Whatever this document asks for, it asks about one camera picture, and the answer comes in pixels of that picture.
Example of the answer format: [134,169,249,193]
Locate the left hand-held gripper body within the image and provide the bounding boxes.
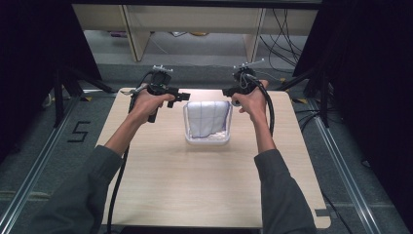
[146,64,173,124]

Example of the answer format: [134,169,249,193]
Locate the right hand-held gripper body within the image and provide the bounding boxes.
[232,58,265,95]

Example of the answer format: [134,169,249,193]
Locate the white cloth with purple stripes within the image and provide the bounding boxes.
[186,100,230,139]

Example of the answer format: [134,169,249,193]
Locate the white plastic rack with handle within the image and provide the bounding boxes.
[182,100,234,146]

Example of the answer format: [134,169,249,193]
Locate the person's left hand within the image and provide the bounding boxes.
[130,89,176,126]

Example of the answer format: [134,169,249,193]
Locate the person's right hand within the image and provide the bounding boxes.
[231,79,271,126]

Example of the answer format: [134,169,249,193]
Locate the beige wooden desk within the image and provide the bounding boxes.
[71,3,319,64]

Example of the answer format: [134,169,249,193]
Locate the black metal stand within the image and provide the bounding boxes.
[53,66,119,129]
[276,68,331,129]

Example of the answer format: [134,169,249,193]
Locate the black curtain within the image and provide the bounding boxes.
[292,0,413,225]
[0,0,102,164]

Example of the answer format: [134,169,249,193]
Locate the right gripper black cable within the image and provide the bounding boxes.
[247,73,276,137]

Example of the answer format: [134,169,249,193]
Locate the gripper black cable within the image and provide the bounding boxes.
[247,73,276,137]
[106,70,154,234]

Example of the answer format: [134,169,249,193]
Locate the bundle of black cables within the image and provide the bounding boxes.
[258,8,307,72]

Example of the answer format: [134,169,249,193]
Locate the black floor cables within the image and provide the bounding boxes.
[292,107,326,132]

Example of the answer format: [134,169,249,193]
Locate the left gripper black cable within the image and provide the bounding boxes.
[106,70,154,234]

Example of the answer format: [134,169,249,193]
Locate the aluminium floor rail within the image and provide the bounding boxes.
[0,95,83,234]
[307,97,386,234]

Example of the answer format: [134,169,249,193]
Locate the thin black floor cable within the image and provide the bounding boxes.
[320,190,355,234]

